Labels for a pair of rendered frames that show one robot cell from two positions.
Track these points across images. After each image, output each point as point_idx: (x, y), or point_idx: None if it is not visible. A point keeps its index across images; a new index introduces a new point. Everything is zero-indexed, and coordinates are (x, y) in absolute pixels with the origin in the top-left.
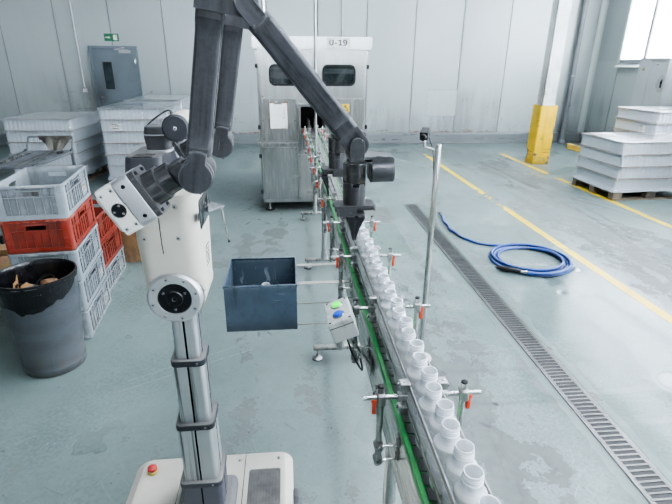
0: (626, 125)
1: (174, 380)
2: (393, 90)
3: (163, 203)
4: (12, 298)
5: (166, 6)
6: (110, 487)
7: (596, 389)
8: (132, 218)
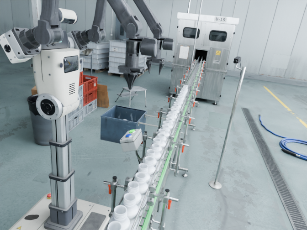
0: None
1: (90, 161)
2: (254, 51)
3: (32, 49)
4: (32, 106)
5: (151, 1)
6: (39, 199)
7: None
8: (13, 53)
